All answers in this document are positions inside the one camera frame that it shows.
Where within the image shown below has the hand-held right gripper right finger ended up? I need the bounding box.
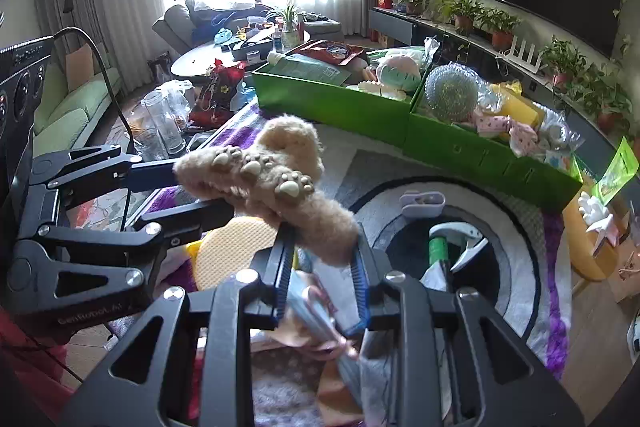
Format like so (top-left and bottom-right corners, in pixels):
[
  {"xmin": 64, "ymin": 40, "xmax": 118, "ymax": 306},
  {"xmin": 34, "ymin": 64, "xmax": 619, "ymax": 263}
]
[{"xmin": 345, "ymin": 237, "xmax": 586, "ymax": 427}]

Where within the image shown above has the white plastic clip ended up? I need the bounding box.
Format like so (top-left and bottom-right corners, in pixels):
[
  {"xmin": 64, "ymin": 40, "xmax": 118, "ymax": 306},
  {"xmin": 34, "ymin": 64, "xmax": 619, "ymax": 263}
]
[{"xmin": 400, "ymin": 190, "xmax": 447, "ymax": 219}]

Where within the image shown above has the plant in glass vase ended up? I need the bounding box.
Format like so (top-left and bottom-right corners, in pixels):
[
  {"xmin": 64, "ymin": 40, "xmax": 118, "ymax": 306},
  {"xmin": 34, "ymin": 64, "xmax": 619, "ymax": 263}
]
[{"xmin": 267, "ymin": 2, "xmax": 306, "ymax": 50}]

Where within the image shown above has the grey white cloth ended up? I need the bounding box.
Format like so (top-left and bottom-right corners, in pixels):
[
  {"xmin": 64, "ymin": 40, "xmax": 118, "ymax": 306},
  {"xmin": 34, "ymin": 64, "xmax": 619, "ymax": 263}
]
[{"xmin": 420, "ymin": 257, "xmax": 453, "ymax": 293}]

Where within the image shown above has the green box with household supplies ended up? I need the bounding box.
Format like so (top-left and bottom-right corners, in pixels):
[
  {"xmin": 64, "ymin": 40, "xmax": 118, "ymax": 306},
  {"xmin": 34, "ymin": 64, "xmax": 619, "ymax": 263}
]
[{"xmin": 402, "ymin": 72, "xmax": 583, "ymax": 214}]

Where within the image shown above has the blue plastic bag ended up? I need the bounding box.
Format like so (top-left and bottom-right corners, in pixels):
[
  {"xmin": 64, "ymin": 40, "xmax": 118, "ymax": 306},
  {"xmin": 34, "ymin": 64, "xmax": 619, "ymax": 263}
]
[{"xmin": 232, "ymin": 82, "xmax": 258, "ymax": 110}]

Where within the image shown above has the purple grey plush rug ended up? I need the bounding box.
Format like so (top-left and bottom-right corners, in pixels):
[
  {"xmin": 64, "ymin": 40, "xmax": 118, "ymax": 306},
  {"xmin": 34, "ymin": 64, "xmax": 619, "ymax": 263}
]
[{"xmin": 145, "ymin": 104, "xmax": 573, "ymax": 380}]

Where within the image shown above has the green tube white cap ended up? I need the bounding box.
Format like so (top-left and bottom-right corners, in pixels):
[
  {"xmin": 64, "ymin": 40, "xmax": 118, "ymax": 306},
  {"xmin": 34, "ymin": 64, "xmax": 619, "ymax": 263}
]
[{"xmin": 266, "ymin": 51, "xmax": 353, "ymax": 88}]

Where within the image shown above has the yellow mesh scrub pad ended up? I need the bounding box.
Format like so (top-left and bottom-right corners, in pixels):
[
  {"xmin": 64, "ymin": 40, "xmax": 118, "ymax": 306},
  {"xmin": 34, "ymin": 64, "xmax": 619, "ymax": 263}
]
[{"xmin": 192, "ymin": 216, "xmax": 281, "ymax": 290}]

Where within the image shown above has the pink plush toy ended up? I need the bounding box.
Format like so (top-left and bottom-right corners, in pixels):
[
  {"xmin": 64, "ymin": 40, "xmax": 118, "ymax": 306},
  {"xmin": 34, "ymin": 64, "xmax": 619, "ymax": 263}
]
[{"xmin": 375, "ymin": 56, "xmax": 423, "ymax": 95}]

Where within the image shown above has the white rubber glove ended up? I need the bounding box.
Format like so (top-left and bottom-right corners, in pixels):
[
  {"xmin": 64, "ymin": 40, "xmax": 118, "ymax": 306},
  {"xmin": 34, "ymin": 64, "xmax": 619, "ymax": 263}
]
[{"xmin": 577, "ymin": 192, "xmax": 613, "ymax": 228}]

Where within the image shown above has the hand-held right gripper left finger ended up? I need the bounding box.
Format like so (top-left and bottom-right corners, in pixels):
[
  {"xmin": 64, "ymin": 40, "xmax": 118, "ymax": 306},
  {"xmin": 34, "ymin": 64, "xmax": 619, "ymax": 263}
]
[{"xmin": 60, "ymin": 223, "xmax": 297, "ymax": 427}]

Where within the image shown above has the yellow sponge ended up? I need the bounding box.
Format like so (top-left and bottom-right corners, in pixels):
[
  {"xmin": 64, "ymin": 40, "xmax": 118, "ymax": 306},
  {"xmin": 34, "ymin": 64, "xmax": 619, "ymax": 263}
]
[{"xmin": 500, "ymin": 94, "xmax": 543, "ymax": 128}]

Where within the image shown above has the green box with plush toys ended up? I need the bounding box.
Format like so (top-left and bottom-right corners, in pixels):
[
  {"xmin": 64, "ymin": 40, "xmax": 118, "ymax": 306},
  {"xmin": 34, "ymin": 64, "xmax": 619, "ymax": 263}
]
[{"xmin": 250, "ymin": 52, "xmax": 431, "ymax": 148}]

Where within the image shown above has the pink patterned cloth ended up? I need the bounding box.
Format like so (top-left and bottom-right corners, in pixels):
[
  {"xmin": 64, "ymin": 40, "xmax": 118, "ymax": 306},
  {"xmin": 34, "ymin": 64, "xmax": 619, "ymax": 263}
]
[{"xmin": 472, "ymin": 112, "xmax": 543, "ymax": 158}]

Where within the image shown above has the dark oval coffee table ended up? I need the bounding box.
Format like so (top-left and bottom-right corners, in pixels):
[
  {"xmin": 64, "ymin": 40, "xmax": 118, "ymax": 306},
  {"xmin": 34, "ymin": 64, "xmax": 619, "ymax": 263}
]
[{"xmin": 171, "ymin": 38, "xmax": 311, "ymax": 80}]

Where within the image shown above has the row of potted plants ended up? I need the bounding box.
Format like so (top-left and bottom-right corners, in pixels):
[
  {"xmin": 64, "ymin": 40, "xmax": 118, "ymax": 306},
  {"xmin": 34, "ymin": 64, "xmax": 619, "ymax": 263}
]
[{"xmin": 395, "ymin": 0, "xmax": 633, "ymax": 132}]

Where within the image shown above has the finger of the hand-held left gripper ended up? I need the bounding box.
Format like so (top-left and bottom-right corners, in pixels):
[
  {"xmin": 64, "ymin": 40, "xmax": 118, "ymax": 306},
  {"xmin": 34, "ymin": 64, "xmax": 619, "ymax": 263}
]
[
  {"xmin": 30, "ymin": 146, "xmax": 183, "ymax": 208},
  {"xmin": 7, "ymin": 198, "xmax": 236, "ymax": 315}
]

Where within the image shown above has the grey sofa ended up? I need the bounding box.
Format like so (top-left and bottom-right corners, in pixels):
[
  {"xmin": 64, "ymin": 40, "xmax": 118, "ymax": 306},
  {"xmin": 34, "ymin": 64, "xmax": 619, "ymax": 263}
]
[{"xmin": 152, "ymin": 0, "xmax": 341, "ymax": 48}]

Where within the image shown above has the orange cushion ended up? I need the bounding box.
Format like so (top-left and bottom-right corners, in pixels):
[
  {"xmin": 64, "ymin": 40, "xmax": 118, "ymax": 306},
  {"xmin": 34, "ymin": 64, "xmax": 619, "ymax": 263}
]
[{"xmin": 65, "ymin": 42, "xmax": 96, "ymax": 92}]

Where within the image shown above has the black tray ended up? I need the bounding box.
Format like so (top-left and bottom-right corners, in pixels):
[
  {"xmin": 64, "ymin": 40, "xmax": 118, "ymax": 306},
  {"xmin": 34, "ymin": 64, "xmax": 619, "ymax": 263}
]
[{"xmin": 230, "ymin": 38, "xmax": 275, "ymax": 62}]

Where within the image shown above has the orange snack bag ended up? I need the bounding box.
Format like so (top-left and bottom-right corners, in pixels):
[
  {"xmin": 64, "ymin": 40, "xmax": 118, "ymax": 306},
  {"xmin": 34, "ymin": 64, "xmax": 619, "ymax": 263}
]
[{"xmin": 287, "ymin": 39, "xmax": 366, "ymax": 68}]

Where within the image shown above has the steel wool scrubber ball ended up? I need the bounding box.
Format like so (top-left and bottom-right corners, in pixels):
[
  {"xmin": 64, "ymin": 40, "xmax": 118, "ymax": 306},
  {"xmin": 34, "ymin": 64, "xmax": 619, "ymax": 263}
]
[{"xmin": 425, "ymin": 63, "xmax": 482, "ymax": 122}]

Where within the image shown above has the plastic bag with white sponge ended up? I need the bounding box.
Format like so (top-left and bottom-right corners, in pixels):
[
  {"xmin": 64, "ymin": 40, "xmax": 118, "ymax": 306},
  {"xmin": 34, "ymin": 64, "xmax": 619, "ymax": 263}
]
[{"xmin": 367, "ymin": 36, "xmax": 441, "ymax": 68}]

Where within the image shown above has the green snack packet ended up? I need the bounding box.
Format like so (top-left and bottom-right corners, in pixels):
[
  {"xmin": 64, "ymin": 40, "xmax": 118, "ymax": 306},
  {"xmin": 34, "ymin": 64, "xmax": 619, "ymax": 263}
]
[{"xmin": 591, "ymin": 137, "xmax": 640, "ymax": 202}]

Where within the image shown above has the black cable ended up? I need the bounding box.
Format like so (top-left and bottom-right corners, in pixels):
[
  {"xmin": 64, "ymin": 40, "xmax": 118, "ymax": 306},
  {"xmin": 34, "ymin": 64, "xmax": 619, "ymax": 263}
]
[{"xmin": 52, "ymin": 27, "xmax": 138, "ymax": 228}]

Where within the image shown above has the cream toothed hair clip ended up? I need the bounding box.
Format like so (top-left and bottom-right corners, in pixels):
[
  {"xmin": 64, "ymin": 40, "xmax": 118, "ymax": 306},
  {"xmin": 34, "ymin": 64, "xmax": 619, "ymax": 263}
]
[{"xmin": 357, "ymin": 79, "xmax": 408, "ymax": 102}]

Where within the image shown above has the white picket fence decoration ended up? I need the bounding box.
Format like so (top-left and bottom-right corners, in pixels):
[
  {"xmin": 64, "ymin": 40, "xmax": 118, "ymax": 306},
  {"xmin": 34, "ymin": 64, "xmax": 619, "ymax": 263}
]
[{"xmin": 505, "ymin": 36, "xmax": 543, "ymax": 72}]

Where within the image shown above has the green sofa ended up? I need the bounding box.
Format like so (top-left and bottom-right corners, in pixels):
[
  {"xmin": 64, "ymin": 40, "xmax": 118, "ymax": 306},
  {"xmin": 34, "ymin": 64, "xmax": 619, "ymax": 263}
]
[{"xmin": 32, "ymin": 67, "xmax": 123, "ymax": 142}]

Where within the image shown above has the orange plastic bag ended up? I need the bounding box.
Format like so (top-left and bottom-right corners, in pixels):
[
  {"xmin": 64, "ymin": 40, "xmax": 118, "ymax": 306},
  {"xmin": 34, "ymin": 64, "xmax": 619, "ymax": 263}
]
[{"xmin": 490, "ymin": 81, "xmax": 523, "ymax": 98}]

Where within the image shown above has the red floral bag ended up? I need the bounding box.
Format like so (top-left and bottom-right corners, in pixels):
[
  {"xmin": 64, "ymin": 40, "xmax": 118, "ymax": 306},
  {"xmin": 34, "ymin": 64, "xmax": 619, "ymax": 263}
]
[{"xmin": 189, "ymin": 59, "xmax": 247, "ymax": 130}]

